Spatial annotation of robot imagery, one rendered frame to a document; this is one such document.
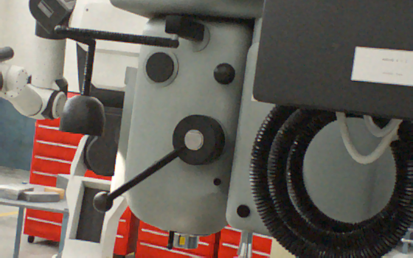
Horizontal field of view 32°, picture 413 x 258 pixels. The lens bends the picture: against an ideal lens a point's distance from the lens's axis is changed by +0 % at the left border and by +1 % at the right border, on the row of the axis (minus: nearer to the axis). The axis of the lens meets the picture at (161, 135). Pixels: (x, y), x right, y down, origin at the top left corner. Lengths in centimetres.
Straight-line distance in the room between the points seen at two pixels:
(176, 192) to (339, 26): 44
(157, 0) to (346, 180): 36
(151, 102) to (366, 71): 44
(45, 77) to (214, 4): 111
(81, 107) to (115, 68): 74
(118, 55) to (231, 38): 88
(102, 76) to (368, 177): 107
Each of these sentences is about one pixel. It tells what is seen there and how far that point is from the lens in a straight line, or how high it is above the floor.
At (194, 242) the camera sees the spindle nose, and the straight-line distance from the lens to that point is 113.
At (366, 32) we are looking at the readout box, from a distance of 69.
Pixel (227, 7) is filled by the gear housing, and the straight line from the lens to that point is 100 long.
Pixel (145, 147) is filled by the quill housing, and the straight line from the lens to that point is 106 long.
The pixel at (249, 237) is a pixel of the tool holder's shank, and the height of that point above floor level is 125.
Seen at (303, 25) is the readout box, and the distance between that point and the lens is 70.
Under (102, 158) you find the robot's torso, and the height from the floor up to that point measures 133.
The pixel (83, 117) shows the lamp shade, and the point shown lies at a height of 146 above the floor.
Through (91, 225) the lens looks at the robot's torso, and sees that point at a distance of 191.
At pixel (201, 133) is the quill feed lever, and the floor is 147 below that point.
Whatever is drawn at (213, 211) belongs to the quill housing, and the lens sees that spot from 105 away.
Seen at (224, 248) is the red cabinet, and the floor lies 35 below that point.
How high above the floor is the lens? 151
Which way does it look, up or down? 3 degrees down
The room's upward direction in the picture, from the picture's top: 7 degrees clockwise
